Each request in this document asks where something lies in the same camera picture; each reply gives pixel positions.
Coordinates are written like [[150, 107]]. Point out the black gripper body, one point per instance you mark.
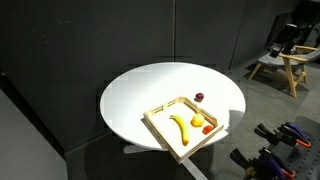
[[287, 38]]

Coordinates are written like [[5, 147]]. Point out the yellow toy banana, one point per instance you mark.
[[182, 128]]

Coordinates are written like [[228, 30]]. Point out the light wooden tray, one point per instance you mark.
[[166, 133]]

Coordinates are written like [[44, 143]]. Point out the wooden armchair grey cushion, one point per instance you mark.
[[293, 63]]

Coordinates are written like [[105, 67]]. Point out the purple black spring clamp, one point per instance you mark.
[[290, 136], [266, 163]]

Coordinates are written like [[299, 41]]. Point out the dark red toy plum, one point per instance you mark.
[[199, 97]]

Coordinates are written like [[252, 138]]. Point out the red toy strawberry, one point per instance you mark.
[[207, 129]]

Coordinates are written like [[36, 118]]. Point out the yellow toy lemon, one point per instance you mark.
[[197, 120]]

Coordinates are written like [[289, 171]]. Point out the perforated metal plate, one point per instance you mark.
[[308, 160]]

